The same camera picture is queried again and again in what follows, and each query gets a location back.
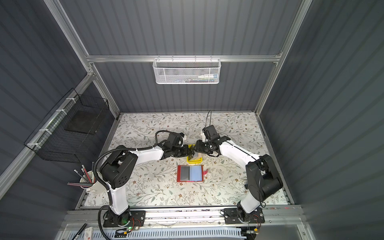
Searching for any red leather card holder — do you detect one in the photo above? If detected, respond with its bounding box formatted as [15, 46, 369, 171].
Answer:
[177, 165, 207, 183]

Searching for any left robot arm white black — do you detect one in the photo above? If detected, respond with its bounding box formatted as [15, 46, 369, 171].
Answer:
[92, 130, 195, 216]

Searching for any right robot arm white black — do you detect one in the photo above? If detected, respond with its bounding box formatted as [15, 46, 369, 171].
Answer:
[194, 125, 284, 218]

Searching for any yellow plastic card tray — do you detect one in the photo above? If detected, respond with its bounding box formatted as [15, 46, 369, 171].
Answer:
[187, 151, 203, 164]

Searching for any white tube in basket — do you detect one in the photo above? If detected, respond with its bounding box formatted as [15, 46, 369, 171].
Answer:
[198, 74, 219, 81]

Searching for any white pencil cup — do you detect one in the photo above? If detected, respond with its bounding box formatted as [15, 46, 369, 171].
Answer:
[81, 171, 106, 195]

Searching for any small white red box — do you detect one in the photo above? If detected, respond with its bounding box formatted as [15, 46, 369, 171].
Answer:
[84, 227, 93, 240]

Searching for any black pen on ledge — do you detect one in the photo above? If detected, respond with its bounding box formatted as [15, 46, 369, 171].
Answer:
[72, 224, 87, 240]

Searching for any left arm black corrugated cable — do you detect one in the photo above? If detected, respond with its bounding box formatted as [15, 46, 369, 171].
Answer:
[92, 129, 178, 240]

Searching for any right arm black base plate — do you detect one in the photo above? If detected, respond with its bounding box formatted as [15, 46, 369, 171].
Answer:
[220, 208, 265, 225]

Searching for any white wire mesh basket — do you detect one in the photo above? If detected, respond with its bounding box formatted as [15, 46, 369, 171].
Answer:
[153, 60, 222, 85]

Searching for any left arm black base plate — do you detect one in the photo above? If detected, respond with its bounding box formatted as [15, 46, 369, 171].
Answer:
[102, 210, 146, 228]

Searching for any white slotted cable duct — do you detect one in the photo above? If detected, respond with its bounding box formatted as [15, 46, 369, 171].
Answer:
[110, 227, 246, 240]

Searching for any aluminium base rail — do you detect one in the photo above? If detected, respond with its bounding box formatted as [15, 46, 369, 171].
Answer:
[60, 205, 307, 230]

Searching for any black wire mesh basket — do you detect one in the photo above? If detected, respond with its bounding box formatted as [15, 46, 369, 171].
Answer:
[24, 92, 114, 166]

